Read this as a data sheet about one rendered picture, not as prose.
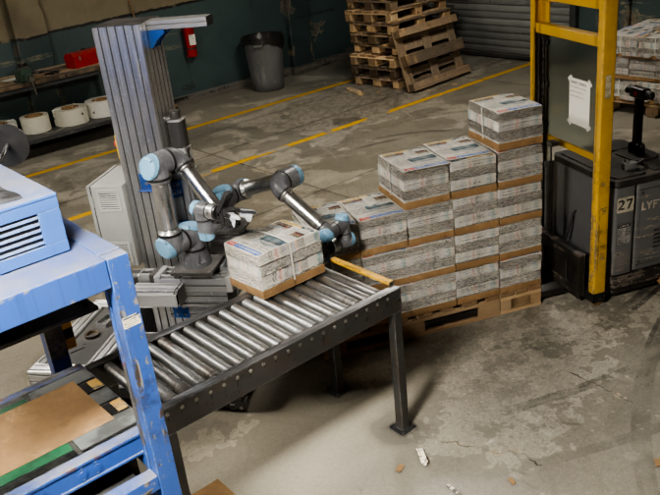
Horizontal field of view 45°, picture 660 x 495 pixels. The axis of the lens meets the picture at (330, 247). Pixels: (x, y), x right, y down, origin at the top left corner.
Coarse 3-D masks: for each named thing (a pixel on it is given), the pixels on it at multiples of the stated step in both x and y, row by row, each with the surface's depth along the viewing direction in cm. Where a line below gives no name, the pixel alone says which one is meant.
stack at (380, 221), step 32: (352, 224) 440; (384, 224) 447; (416, 224) 455; (448, 224) 461; (384, 256) 455; (416, 256) 461; (448, 256) 469; (480, 256) 475; (416, 288) 470; (448, 288) 477; (480, 288) 484; (416, 320) 478; (352, 352) 472
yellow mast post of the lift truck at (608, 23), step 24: (600, 0) 421; (600, 24) 425; (600, 48) 429; (600, 72) 434; (600, 96) 439; (600, 120) 444; (600, 144) 450; (600, 168) 456; (600, 192) 462; (600, 216) 468; (600, 240) 475; (600, 264) 482; (600, 288) 489
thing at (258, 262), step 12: (240, 240) 384; (252, 240) 382; (264, 240) 381; (228, 252) 383; (240, 252) 374; (252, 252) 368; (264, 252) 366; (276, 252) 370; (228, 264) 389; (240, 264) 379; (252, 264) 369; (264, 264) 367; (276, 264) 372; (240, 276) 384; (252, 276) 374; (264, 276) 369; (276, 276) 374; (288, 276) 378; (264, 288) 370
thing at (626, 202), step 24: (624, 144) 525; (576, 168) 504; (648, 168) 483; (576, 192) 510; (624, 192) 472; (648, 192) 478; (576, 216) 516; (624, 216) 479; (648, 216) 484; (576, 240) 522; (624, 240) 485; (648, 240) 491; (624, 264) 493; (648, 264) 500; (624, 288) 500
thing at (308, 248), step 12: (264, 228) 395; (276, 228) 393; (288, 228) 390; (300, 228) 388; (300, 240) 377; (312, 240) 382; (300, 252) 379; (312, 252) 384; (300, 264) 381; (312, 264) 387
